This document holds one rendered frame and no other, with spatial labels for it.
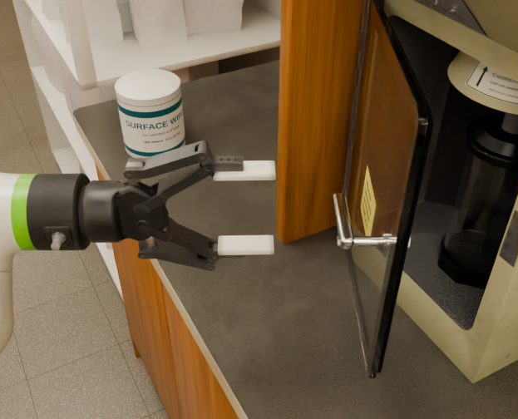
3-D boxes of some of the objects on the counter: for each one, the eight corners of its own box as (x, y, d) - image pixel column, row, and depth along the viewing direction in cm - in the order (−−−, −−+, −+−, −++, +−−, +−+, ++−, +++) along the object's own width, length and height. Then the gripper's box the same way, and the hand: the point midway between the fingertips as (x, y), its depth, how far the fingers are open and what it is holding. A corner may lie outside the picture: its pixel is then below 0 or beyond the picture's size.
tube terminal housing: (451, 203, 115) (594, -346, 66) (596, 319, 93) (969, -375, 44) (342, 244, 106) (412, -355, 57) (473, 385, 84) (772, -397, 35)
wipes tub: (172, 124, 137) (165, 62, 128) (195, 152, 128) (190, 88, 119) (116, 138, 133) (106, 76, 123) (136, 169, 124) (126, 104, 114)
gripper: (99, 301, 77) (273, 298, 77) (61, 147, 62) (277, 145, 63) (109, 259, 83) (272, 257, 83) (76, 110, 68) (274, 108, 68)
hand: (259, 209), depth 73 cm, fingers open, 11 cm apart
